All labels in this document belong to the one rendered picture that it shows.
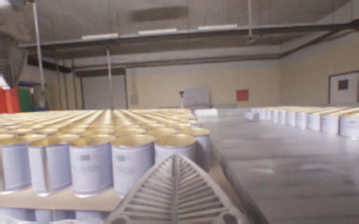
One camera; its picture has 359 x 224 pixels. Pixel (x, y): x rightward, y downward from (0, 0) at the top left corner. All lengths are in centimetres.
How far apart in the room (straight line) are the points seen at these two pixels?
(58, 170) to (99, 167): 7
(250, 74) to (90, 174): 1039
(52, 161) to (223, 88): 960
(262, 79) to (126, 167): 1069
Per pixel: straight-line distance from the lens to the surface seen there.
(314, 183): 37
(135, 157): 21
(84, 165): 25
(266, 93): 1085
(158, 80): 959
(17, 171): 34
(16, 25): 54
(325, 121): 84
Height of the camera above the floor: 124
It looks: 4 degrees down
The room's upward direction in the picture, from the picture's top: 3 degrees counter-clockwise
